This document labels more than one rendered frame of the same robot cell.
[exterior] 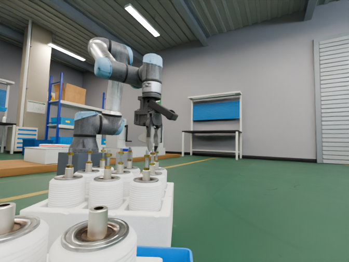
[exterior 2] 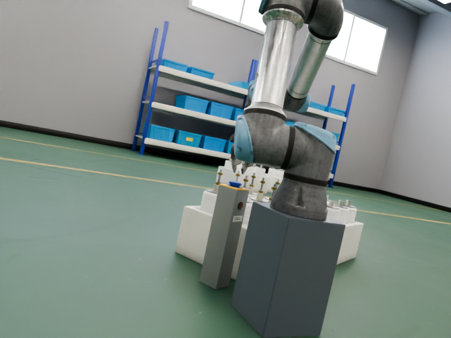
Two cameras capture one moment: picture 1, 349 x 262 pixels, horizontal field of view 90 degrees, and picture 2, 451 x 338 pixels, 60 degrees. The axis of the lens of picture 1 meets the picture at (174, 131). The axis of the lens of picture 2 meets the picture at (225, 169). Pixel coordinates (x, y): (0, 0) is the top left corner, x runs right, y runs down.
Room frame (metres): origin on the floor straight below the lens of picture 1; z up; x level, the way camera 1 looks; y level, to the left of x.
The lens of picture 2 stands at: (1.96, 0.92, 0.45)
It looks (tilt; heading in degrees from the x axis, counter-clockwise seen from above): 4 degrees down; 215
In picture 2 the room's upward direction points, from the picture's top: 12 degrees clockwise
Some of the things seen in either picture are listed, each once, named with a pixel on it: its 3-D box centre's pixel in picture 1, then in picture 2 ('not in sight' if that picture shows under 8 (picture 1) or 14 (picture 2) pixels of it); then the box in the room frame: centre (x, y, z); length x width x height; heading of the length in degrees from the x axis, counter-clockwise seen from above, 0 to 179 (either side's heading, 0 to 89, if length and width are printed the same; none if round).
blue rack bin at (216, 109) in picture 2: not in sight; (215, 110); (-3.09, -3.00, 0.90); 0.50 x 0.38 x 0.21; 59
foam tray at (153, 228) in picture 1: (118, 217); (249, 241); (0.66, 0.20, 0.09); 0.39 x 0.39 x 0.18; 89
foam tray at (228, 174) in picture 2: not in sight; (242, 180); (-1.46, -1.22, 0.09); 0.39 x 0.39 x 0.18; 68
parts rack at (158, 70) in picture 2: not in sight; (251, 115); (-3.71, -2.71, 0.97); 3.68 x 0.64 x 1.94; 151
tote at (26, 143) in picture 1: (37, 147); not in sight; (4.20, 3.23, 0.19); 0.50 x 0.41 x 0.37; 65
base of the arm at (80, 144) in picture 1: (84, 143); (301, 194); (0.99, 0.50, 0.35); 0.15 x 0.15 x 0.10
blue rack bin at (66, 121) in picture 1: (62, 121); not in sight; (4.99, 3.19, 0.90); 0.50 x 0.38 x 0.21; 62
